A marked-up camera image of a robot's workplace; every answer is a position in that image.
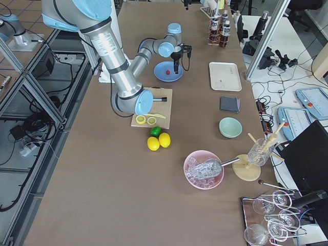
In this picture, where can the blue teach pendant far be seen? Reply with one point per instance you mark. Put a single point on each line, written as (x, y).
(315, 101)

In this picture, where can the yellow plastic knife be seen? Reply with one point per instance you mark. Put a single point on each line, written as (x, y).
(156, 115)

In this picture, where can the grey folded cloth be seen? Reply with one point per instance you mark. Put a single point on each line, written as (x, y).
(230, 104)

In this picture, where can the yellow lemon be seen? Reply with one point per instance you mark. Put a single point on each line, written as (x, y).
(153, 143)
(164, 140)

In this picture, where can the mint green bowl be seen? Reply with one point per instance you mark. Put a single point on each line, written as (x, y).
(230, 127)

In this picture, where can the yellow lemon far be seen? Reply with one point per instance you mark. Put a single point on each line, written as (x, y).
(164, 140)

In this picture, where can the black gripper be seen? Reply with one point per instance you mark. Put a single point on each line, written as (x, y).
(176, 56)
(186, 4)

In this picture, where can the tea bottle right back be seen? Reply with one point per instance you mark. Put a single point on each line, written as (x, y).
(214, 33)

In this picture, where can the clear ice cubes pile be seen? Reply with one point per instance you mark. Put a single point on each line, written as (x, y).
(197, 171)

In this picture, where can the tea bottle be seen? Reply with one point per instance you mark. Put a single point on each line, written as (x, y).
(214, 33)
(224, 17)
(224, 38)

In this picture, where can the lemon half lower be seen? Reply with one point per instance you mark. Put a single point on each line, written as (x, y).
(151, 120)

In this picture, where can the lemon half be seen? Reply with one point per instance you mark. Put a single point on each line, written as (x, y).
(140, 119)
(151, 120)

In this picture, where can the aluminium frame post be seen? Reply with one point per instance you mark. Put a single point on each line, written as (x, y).
(268, 33)

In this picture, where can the wooden cutting board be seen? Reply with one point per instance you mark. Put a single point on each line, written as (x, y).
(159, 107)

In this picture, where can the cream rabbit tray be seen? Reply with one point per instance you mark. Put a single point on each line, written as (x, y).
(224, 77)

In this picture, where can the lemon half upper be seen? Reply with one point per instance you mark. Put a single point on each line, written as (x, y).
(140, 119)

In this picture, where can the yellow lemon near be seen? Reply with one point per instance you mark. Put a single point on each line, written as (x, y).
(153, 143)

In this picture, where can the pink bowl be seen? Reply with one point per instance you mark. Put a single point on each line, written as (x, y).
(191, 161)

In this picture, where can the glass cup on stand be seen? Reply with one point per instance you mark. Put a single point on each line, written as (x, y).
(258, 154)

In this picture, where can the copper wire bottle rack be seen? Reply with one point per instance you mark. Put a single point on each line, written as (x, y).
(219, 31)

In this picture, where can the black laptop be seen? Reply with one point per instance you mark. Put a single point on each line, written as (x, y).
(306, 158)

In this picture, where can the blue teach pendant near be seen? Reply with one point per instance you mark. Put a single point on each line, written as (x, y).
(296, 120)

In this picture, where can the green lime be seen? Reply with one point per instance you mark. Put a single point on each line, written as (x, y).
(155, 131)

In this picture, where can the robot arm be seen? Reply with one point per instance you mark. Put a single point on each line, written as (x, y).
(98, 21)

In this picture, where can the tea bottle front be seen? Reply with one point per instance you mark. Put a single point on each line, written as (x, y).
(224, 38)

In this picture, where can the metal ice scoop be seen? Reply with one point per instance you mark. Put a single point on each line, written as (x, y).
(213, 167)

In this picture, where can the wine glass rack tray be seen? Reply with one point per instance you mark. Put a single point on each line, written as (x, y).
(271, 218)

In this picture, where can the tea bottle left back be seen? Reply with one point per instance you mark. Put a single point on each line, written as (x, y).
(224, 17)

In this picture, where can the blue teach pendant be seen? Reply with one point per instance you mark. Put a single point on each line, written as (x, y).
(315, 101)
(296, 120)

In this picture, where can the round wooden stand base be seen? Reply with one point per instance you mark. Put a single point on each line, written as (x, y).
(245, 170)

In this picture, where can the blue plate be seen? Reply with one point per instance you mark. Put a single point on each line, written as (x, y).
(161, 68)

